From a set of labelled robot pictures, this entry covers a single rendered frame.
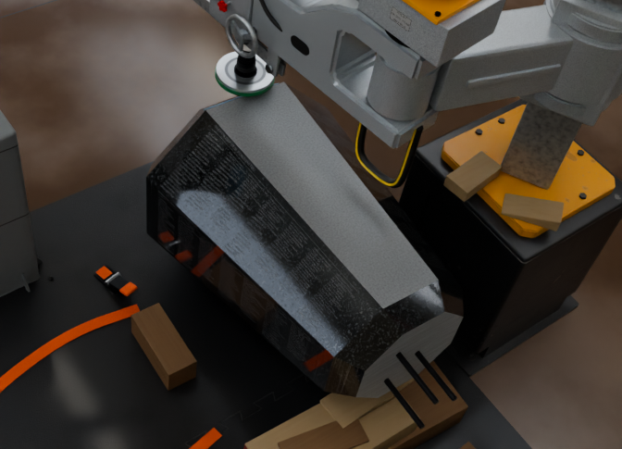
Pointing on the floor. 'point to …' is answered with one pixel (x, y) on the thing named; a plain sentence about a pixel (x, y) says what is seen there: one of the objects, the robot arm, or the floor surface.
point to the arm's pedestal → (14, 218)
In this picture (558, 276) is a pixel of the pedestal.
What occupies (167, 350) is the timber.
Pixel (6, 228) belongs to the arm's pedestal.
